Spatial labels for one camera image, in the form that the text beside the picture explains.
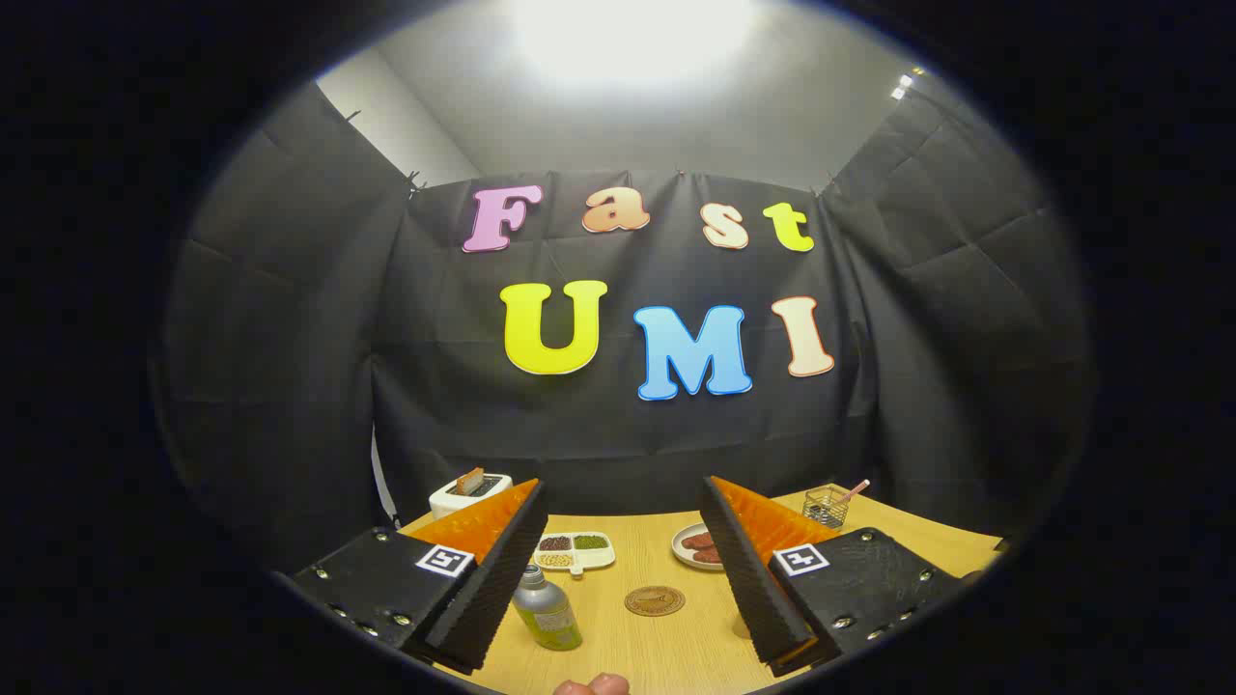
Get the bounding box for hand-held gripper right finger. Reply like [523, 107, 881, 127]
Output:
[697, 475, 969, 679]

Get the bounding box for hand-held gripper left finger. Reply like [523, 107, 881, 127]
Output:
[288, 478, 549, 675]

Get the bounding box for silver green juice bottle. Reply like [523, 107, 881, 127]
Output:
[512, 565, 583, 652]

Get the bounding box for round cork coaster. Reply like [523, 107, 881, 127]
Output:
[624, 585, 687, 618]

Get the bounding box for white plate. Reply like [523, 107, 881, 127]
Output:
[671, 522, 727, 572]

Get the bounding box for white toaster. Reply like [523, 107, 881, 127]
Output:
[429, 473, 514, 520]

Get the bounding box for white divided tray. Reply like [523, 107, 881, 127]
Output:
[533, 532, 617, 577]

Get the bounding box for wooden table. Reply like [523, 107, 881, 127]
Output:
[396, 483, 1005, 695]

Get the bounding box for black backdrop cloth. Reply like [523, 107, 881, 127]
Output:
[150, 82, 1097, 570]

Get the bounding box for wire mesh holder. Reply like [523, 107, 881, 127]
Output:
[802, 486, 852, 530]

